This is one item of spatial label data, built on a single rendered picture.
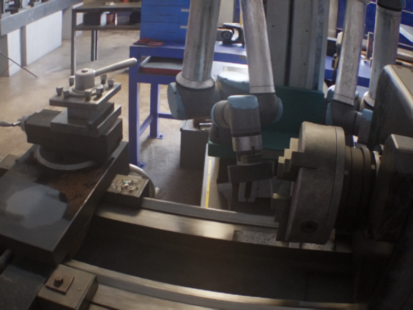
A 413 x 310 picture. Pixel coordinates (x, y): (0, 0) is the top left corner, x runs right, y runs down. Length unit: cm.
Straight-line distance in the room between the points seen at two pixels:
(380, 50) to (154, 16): 166
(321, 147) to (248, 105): 55
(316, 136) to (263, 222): 43
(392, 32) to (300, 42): 52
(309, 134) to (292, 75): 117
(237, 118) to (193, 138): 167
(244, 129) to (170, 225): 36
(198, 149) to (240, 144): 169
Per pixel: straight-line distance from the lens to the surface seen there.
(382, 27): 170
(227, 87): 178
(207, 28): 160
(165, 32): 289
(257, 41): 153
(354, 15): 163
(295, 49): 199
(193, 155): 307
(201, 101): 172
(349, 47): 160
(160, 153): 330
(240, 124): 136
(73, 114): 126
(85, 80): 123
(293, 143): 102
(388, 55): 174
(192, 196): 284
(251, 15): 154
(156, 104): 340
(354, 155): 91
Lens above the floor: 157
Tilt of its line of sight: 29 degrees down
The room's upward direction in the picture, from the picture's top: 3 degrees clockwise
